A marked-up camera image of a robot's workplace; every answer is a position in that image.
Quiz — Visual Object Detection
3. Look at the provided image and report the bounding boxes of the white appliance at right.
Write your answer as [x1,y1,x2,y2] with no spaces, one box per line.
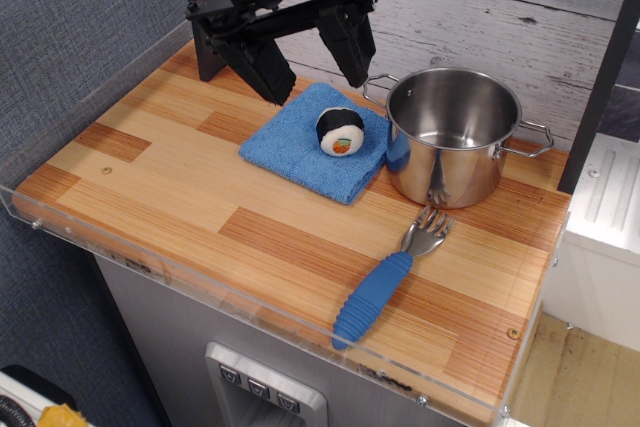
[542,134,639,351]

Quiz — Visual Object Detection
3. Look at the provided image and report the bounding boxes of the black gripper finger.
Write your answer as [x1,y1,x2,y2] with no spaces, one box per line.
[212,38,296,106]
[317,7,376,88]

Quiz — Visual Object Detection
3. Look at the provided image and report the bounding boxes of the plush sushi roll toy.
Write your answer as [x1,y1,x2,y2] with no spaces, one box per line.
[315,107,365,157]

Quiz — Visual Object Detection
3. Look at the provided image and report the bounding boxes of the stainless steel pot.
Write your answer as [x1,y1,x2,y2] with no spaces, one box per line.
[380,67,554,209]

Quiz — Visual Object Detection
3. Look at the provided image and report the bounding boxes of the black vertical post right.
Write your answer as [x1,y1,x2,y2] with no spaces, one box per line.
[557,0,640,195]

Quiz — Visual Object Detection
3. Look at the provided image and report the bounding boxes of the blue handled metal fork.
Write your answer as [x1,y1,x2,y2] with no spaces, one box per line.
[332,207,454,350]

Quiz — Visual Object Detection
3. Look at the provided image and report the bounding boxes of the clear acrylic table guard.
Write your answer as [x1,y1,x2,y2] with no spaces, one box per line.
[1,23,569,426]

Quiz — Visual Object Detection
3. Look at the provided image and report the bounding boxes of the grey cabinet with button panel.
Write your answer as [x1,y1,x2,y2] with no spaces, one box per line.
[96,257,457,426]

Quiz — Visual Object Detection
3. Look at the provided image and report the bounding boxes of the blue folded cloth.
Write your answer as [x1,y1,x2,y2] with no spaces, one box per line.
[240,83,388,205]

